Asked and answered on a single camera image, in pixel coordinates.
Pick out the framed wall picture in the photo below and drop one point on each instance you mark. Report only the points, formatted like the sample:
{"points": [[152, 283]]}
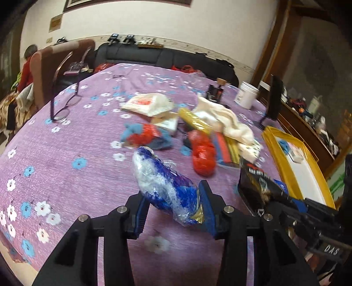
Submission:
{"points": [[123, 3]]}

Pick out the blue and red sock bundle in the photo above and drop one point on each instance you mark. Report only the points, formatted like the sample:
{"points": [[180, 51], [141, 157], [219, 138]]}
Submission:
{"points": [[145, 136]]}

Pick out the small wall plaque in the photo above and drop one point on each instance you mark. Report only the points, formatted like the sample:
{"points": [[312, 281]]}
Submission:
{"points": [[55, 23]]}

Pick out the black sofa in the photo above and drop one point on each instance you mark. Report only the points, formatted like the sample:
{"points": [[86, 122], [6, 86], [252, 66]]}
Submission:
{"points": [[165, 57]]}

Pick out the bamboo painted panel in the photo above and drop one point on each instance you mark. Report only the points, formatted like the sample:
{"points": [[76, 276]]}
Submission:
{"points": [[337, 178]]}

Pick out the black snack packet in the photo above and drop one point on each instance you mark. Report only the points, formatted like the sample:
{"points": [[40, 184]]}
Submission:
{"points": [[255, 183]]}

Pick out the white plastic bag red print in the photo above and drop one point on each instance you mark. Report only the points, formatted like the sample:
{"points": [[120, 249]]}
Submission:
{"points": [[148, 103]]}

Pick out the brown chair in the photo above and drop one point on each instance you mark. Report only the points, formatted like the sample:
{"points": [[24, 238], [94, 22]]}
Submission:
{"points": [[48, 66]]}

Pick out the purple floral sheet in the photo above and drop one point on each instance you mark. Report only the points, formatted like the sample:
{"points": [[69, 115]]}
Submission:
{"points": [[82, 154]]}

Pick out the clutter on cabinet shelf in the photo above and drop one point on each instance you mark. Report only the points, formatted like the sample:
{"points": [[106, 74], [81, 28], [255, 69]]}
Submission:
{"points": [[316, 121]]}

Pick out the black blue gripper device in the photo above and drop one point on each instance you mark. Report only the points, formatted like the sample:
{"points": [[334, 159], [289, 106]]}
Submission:
{"points": [[128, 39], [113, 39]]}

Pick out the purple frame glasses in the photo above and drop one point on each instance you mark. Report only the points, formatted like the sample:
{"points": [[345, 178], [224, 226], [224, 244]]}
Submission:
{"points": [[67, 103]]}

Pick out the yellow cardboard box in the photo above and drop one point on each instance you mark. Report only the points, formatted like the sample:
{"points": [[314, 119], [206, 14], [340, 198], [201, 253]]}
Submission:
{"points": [[302, 176]]}

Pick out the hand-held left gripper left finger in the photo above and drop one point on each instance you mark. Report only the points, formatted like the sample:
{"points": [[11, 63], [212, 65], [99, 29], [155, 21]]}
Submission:
{"points": [[139, 218]]}

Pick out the white plastic jar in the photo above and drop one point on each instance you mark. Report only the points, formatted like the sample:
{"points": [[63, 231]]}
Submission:
{"points": [[246, 95]]}

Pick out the black phone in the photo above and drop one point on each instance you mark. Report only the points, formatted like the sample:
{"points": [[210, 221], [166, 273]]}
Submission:
{"points": [[275, 96]]}

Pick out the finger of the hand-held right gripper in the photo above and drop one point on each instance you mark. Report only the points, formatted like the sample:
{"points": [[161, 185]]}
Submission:
{"points": [[298, 203], [302, 228]]}

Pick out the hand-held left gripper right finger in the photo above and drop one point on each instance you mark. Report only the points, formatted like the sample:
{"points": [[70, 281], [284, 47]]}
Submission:
{"points": [[208, 210]]}

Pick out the yellow packet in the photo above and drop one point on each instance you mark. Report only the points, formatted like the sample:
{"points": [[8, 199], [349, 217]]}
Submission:
{"points": [[192, 119]]}

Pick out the red black device wooden top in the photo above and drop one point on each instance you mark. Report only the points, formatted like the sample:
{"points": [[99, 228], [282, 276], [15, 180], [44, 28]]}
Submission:
{"points": [[217, 92]]}

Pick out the wooden cabinet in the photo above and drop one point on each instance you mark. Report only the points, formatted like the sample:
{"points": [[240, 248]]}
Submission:
{"points": [[297, 55]]}

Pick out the phone stand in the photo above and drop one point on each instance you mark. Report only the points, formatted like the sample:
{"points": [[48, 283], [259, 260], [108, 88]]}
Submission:
{"points": [[262, 123]]}

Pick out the colourful sponge pack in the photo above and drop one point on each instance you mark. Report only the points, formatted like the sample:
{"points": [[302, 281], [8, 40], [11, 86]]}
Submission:
{"points": [[222, 148]]}

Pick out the wooden board with small items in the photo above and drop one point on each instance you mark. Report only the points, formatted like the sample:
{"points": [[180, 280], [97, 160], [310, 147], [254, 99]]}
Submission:
{"points": [[150, 44]]}

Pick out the red bag on sofa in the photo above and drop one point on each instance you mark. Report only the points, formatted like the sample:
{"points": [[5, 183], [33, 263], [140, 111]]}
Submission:
{"points": [[104, 67], [188, 70]]}

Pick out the pile of clothes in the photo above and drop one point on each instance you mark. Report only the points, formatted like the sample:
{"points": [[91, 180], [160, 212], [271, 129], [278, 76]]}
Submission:
{"points": [[16, 107]]}

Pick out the blue cloth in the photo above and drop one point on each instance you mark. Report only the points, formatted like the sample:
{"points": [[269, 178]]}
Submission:
{"points": [[283, 145]]}

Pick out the blue plastic packet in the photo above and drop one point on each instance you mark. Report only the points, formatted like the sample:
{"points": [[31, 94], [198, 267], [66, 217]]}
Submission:
{"points": [[162, 181]]}

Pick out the white cloth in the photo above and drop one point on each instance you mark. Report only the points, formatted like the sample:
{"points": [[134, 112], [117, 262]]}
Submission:
{"points": [[231, 121]]}

